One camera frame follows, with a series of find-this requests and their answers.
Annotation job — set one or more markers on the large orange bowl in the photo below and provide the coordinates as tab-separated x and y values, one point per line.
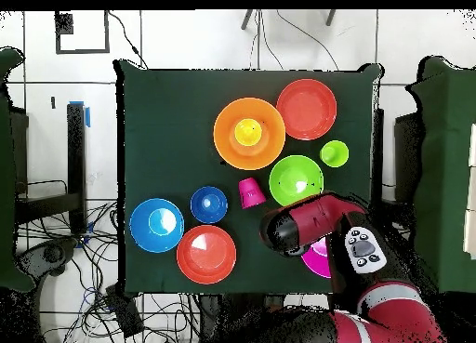
227	142

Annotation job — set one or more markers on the yellow cup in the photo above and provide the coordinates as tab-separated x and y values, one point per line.
248	132

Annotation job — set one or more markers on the red-orange bowl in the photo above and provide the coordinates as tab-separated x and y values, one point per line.
306	108
206	254

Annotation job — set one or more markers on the large pink bowl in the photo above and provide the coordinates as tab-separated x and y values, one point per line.
318	263

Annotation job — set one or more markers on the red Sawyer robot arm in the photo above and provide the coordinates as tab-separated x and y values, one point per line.
319	216

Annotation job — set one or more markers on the white box stack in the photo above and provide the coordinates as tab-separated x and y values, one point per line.
471	227

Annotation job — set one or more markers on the raspberry red cup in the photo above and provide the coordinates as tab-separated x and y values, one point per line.
251	194

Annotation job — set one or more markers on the small dark blue bowl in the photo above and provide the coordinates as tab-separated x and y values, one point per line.
208	204

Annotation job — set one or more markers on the green bowl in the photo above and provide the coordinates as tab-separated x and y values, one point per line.
293	175

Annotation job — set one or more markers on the light blue bowl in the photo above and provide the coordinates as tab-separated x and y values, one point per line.
156	225

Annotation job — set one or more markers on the dark green table cloth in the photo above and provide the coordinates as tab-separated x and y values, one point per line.
156	134

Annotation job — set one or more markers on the light green cup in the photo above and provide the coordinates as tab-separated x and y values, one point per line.
334	153

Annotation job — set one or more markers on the black metal stand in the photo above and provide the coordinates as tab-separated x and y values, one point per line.
76	164

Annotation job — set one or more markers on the grey tripod leg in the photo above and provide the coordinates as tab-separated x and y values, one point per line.
330	17
247	20

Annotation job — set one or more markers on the blue tape strip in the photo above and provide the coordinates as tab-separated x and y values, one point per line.
87	117

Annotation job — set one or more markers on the black power brick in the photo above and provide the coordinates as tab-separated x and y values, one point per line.
124	313

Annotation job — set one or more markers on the green clothed side table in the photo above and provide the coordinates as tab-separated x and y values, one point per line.
7	172
442	153

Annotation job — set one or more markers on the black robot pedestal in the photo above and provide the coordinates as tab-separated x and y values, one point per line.
238	317

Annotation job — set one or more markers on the black pedestal foot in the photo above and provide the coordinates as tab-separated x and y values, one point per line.
52	253

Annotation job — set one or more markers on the black square floor frame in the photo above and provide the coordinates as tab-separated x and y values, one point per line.
107	30

